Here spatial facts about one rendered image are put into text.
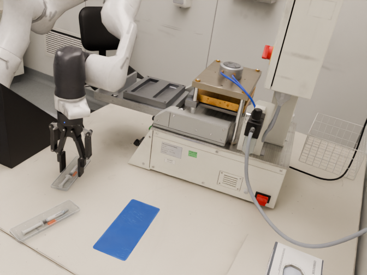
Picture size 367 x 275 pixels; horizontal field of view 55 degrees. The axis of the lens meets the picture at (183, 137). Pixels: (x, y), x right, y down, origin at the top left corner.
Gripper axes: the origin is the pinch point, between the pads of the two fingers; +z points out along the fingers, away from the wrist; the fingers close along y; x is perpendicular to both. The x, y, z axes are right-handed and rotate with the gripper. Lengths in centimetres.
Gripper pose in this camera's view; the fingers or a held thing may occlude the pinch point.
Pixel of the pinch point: (71, 165)
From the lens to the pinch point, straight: 122.0
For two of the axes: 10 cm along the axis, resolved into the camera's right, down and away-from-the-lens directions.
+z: -1.3, 8.6, 4.9
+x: -1.9, 4.6, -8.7
